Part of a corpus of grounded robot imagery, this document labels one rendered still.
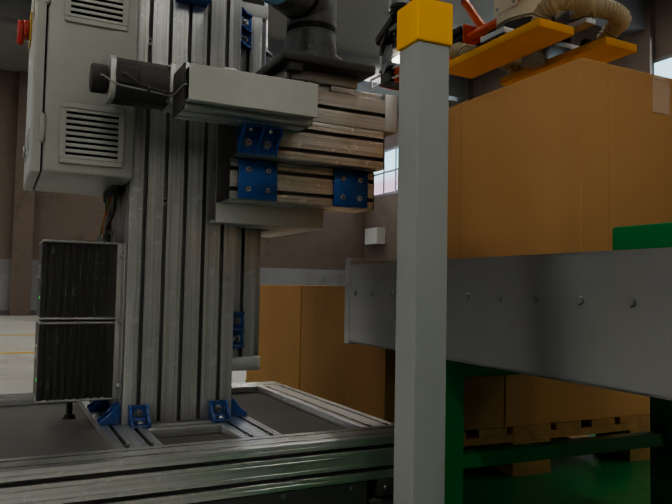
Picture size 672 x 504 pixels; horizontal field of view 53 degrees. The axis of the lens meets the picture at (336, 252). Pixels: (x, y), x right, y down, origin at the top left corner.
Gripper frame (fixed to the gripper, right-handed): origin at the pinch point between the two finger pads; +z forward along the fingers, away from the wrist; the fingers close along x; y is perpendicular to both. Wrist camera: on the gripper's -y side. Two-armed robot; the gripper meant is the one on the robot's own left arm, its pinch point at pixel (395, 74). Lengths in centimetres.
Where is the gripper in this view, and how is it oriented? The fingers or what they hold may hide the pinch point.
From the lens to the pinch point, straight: 219.9
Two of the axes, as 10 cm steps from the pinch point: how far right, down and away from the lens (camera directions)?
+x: 8.9, 0.4, 4.6
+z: -0.3, 10.0, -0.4
